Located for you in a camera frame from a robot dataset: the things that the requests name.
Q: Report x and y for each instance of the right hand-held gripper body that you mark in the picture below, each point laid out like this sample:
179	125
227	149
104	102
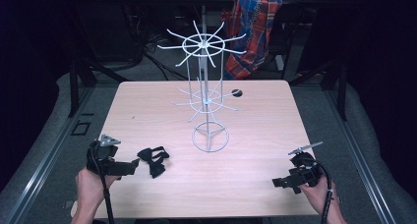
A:
305	171

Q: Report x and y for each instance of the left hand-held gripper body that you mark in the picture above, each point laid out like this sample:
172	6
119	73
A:
104	156

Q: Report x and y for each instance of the black bow tie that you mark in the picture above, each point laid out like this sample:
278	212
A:
153	160

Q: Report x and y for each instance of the person's right hand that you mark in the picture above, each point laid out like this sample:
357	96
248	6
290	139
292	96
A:
317	195

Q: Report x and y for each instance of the person's left hand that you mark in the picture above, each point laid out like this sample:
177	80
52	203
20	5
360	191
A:
90	190

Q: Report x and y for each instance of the black metal stand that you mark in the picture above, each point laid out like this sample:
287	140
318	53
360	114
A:
337	86
77	83

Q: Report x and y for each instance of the red blue plaid cloth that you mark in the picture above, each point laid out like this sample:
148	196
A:
254	30

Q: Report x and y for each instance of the aluminium floor rail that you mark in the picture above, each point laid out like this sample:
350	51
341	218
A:
357	158
42	158

